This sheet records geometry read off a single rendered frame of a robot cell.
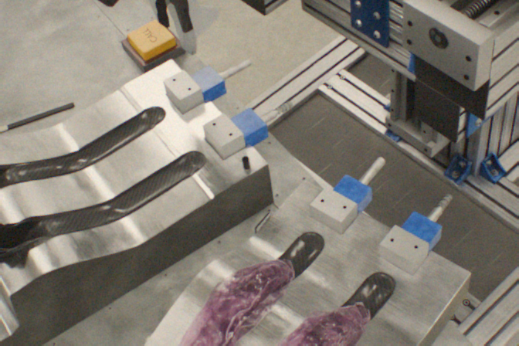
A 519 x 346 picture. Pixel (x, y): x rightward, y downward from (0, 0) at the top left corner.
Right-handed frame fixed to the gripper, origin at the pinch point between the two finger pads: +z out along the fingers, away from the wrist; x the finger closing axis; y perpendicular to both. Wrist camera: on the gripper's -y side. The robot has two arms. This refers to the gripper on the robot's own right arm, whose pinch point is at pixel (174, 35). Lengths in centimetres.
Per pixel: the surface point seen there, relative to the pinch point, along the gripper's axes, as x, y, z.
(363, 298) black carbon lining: -39.9, 0.5, 15.9
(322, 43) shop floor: 73, 73, 101
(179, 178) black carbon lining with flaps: -11.5, -8.6, 12.7
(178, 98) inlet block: -1.7, -2.3, 9.3
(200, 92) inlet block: -2.4, 0.9, 9.8
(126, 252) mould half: -17.6, -20.3, 12.7
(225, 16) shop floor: 103, 58, 101
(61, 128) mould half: 7.3, -17.7, 12.6
